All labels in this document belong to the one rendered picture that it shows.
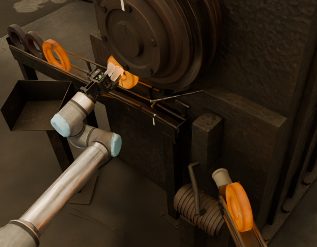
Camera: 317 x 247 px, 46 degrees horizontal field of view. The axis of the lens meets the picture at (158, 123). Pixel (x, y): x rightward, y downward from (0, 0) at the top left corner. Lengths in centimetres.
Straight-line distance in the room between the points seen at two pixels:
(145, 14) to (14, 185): 155
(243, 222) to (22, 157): 166
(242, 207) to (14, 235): 67
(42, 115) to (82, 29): 188
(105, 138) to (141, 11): 56
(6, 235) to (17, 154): 140
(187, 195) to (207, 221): 13
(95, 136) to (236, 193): 61
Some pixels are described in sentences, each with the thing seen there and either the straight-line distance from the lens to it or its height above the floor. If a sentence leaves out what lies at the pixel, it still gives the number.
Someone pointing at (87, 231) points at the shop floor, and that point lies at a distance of 208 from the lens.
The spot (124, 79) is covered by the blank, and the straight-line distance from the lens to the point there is 158.
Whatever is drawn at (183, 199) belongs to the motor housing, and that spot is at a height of 52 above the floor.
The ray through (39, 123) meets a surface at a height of 60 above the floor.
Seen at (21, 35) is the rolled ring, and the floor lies 70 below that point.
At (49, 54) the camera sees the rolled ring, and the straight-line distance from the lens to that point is 207.
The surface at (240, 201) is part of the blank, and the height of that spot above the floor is 78.
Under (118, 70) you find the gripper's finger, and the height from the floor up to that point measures 86.
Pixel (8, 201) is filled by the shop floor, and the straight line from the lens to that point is 234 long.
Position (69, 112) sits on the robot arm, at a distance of 145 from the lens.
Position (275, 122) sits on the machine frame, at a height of 87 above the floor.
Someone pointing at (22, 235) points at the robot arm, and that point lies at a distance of 119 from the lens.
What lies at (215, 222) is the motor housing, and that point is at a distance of 144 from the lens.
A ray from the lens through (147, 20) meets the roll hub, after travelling 112.
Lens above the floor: 177
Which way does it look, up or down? 45 degrees down
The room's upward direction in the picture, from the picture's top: 5 degrees counter-clockwise
